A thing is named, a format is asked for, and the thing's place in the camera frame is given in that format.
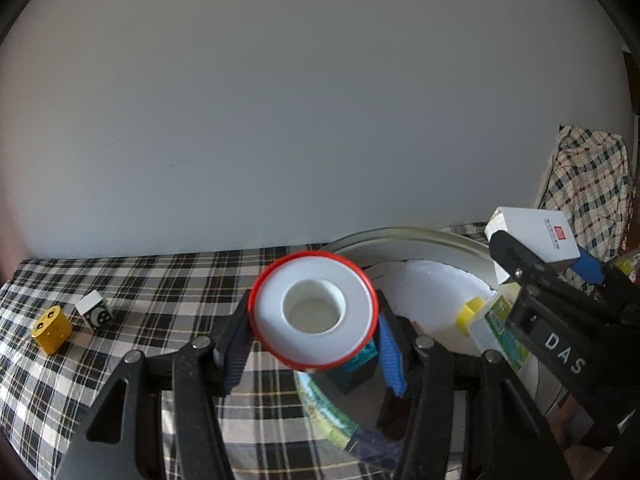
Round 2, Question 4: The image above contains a white foam block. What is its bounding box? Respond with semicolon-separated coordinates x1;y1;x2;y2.
366;258;495;357

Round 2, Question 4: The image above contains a teal box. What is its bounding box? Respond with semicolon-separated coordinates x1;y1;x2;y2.
324;337;379;394

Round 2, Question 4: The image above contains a white box with red label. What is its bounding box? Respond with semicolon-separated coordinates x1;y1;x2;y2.
483;205;582;287

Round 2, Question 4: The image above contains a yellow box with eyes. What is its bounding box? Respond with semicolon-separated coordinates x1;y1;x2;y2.
30;305;73;356

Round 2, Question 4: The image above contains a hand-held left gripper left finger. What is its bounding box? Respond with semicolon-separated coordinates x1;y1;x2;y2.
57;291;254;480

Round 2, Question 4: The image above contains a red tape roll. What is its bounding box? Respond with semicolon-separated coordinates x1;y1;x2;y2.
248;250;380;374

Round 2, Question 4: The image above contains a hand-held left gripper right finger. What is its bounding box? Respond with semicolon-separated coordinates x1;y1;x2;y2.
375;305;574;480

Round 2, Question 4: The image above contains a white toy cube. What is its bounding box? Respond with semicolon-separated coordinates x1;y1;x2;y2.
74;289;114;335

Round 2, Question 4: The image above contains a clear bottle, yellow cap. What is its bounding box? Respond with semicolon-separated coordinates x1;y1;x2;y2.
459;293;535;377

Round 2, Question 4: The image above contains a round tin with green print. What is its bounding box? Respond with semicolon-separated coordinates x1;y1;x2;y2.
293;226;577;469

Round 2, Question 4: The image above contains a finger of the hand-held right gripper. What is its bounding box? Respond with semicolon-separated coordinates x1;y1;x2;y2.
487;229;568;293
569;247;612;288

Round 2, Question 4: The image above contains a black white plaid bedsheet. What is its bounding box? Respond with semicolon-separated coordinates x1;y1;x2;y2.
0;220;503;480

